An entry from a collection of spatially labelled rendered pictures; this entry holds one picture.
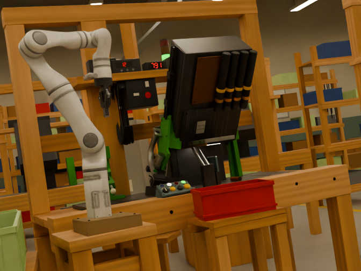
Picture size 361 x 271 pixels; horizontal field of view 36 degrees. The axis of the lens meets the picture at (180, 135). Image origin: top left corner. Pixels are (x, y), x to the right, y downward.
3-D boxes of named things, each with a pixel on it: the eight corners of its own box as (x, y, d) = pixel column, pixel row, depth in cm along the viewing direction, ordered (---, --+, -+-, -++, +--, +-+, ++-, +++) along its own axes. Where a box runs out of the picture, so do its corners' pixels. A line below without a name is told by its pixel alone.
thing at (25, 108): (281, 170, 338) (257, 13, 340) (32, 215, 279) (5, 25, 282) (273, 170, 347) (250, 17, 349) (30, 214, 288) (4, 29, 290)
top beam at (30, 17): (258, 13, 341) (255, -2, 341) (4, 25, 281) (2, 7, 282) (251, 17, 349) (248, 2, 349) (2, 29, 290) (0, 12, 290)
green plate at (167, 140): (181, 159, 272) (185, 117, 275) (165, 157, 269) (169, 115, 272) (172, 160, 283) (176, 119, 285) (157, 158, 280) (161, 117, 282)
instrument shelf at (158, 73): (233, 70, 317) (232, 63, 317) (78, 84, 281) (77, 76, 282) (214, 77, 340) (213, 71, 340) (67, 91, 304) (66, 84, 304)
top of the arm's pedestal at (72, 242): (157, 234, 200) (156, 223, 200) (70, 253, 187) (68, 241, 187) (129, 228, 229) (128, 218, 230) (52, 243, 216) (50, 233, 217)
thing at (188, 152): (226, 179, 300) (217, 117, 301) (175, 189, 288) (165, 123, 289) (211, 179, 317) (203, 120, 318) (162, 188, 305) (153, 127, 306)
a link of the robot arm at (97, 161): (79, 131, 215) (84, 175, 214) (77, 129, 205) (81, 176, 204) (103, 128, 216) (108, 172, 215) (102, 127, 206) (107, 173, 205)
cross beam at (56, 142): (253, 123, 343) (251, 109, 344) (40, 153, 292) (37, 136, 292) (248, 125, 348) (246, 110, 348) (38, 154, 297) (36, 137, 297)
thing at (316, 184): (352, 193, 283) (347, 164, 283) (57, 256, 223) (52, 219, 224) (334, 192, 296) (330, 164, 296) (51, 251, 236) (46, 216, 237)
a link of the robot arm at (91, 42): (95, 31, 237) (69, 34, 227) (108, 27, 231) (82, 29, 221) (99, 48, 238) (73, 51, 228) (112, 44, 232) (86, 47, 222)
